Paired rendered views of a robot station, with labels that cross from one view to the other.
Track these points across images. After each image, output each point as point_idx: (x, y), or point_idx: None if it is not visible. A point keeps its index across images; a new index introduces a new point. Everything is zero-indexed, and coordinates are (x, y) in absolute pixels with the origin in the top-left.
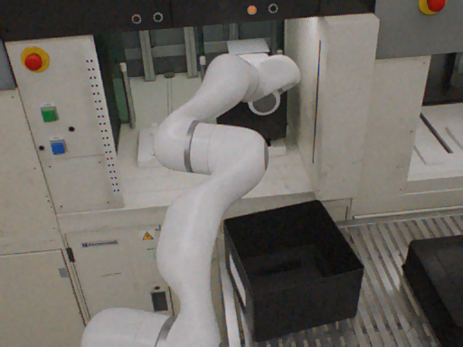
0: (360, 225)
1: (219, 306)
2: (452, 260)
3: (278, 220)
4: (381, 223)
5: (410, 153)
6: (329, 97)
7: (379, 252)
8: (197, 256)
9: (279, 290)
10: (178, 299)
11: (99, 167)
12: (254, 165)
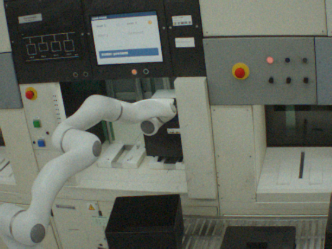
0: (221, 219)
1: None
2: (243, 238)
3: (153, 204)
4: (235, 220)
5: (252, 172)
6: (182, 126)
7: (220, 235)
8: (44, 187)
9: (119, 233)
10: None
11: None
12: (84, 151)
